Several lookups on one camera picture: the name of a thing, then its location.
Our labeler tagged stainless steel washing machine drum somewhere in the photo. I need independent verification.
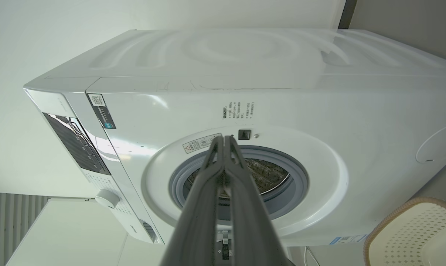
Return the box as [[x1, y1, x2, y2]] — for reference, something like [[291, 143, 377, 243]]
[[186, 158, 292, 200]]

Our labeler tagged printed instruction text label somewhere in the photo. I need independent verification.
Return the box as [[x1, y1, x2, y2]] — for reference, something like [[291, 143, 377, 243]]
[[221, 102, 256, 120]]

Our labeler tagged dark QR code sticker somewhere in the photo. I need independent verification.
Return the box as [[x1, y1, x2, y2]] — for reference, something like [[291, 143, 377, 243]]
[[87, 93, 117, 129]]

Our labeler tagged white front-load washing machine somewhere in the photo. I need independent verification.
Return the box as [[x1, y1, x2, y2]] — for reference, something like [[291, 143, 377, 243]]
[[23, 29, 446, 247]]

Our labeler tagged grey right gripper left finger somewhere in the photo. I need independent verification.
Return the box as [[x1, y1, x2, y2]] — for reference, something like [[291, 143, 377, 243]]
[[159, 136, 226, 266]]

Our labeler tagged cream perforated laundry basket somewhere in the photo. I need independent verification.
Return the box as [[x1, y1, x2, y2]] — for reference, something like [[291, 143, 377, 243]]
[[363, 197, 446, 266]]

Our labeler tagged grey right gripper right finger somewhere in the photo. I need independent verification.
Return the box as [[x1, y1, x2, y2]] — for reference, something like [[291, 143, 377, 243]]
[[225, 136, 296, 266]]

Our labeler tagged grey ribbed wall panel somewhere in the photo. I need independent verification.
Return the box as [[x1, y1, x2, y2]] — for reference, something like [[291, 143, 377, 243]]
[[0, 192, 55, 266]]

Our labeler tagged round filter access cover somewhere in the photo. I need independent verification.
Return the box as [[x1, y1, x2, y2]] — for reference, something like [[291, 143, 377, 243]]
[[416, 124, 446, 164]]

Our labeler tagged grey warning label sticker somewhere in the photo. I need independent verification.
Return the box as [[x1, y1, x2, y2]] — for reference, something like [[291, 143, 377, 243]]
[[182, 133, 222, 154]]

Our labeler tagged black glossy control display panel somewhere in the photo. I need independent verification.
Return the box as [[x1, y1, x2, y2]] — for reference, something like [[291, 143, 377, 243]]
[[43, 113, 111, 175]]

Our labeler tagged blue energy label sticker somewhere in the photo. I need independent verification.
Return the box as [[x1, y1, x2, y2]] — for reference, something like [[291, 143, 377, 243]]
[[329, 234, 367, 245]]

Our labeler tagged white washing machine dial knob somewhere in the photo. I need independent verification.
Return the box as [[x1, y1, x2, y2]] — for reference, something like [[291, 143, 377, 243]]
[[95, 189, 120, 209]]

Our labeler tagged white low cabinet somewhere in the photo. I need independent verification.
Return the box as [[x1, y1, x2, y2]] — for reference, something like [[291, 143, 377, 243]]
[[5, 198, 168, 266]]

